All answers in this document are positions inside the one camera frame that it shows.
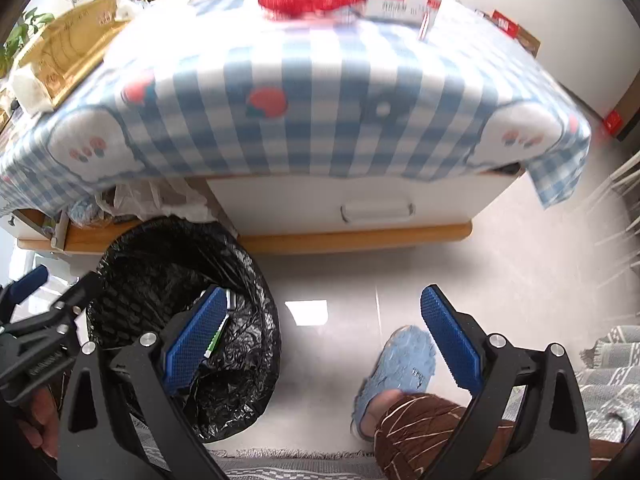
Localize clear crumpled plastic bags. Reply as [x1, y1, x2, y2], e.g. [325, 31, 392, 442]
[97, 177, 216, 223]

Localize green white packet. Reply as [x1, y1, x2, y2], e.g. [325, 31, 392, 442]
[202, 287, 238, 361]

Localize light blue fuzzy slipper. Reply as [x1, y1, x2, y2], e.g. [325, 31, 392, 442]
[350, 325, 438, 443]

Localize large flat cardboard box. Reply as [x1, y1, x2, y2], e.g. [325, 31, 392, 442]
[10, 0, 136, 106]

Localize person's left hand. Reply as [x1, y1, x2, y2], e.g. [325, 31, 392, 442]
[17, 385, 63, 458]

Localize leafy green potted plant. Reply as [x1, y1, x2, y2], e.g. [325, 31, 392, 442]
[0, 7, 56, 76]

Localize grey patterned fringed rug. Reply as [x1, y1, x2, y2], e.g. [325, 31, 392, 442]
[125, 325, 640, 480]

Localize white wooden coffee table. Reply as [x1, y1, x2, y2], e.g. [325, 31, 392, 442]
[0, 162, 526, 256]

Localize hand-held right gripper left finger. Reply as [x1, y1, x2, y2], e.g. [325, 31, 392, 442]
[59, 285, 236, 480]

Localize red cardboard box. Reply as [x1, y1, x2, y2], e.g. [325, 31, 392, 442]
[492, 10, 521, 36]

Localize blue white checkered tablecloth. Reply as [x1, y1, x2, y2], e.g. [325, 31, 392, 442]
[0, 0, 593, 221]

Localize open brown cardboard box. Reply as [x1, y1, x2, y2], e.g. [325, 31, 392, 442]
[515, 27, 542, 56]

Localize white plastic bag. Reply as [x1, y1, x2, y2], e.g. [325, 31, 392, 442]
[7, 62, 56, 116]

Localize blue plastic bag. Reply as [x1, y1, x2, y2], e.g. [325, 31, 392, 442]
[67, 200, 108, 226]

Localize bin with black liner bag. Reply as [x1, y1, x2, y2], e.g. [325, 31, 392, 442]
[86, 216, 282, 443]

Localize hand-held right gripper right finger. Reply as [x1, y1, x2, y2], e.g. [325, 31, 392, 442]
[420, 284, 593, 480]

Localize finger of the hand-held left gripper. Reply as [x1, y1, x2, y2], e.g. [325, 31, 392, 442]
[0, 266, 51, 318]
[0, 271, 104, 342]

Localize white table drawer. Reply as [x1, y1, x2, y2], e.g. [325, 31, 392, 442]
[207, 172, 521, 236]

